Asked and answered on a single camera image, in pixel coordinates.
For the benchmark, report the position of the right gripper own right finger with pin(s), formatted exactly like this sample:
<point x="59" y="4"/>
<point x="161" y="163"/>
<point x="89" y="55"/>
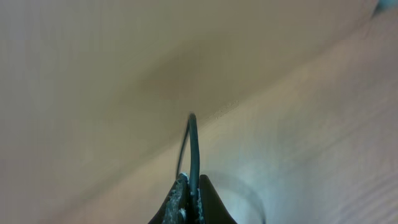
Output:
<point x="214" y="211"/>

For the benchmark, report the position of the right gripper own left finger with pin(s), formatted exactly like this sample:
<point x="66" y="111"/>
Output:
<point x="174" y="208"/>

